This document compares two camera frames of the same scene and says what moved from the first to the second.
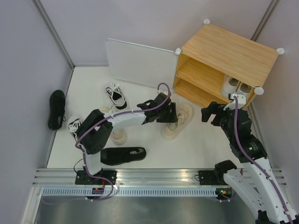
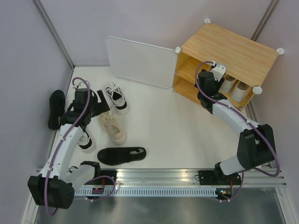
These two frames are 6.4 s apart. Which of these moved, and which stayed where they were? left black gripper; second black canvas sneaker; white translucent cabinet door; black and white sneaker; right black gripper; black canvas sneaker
Moved: left black gripper; right black gripper
Stayed: second black canvas sneaker; white translucent cabinet door; black and white sneaker; black canvas sneaker
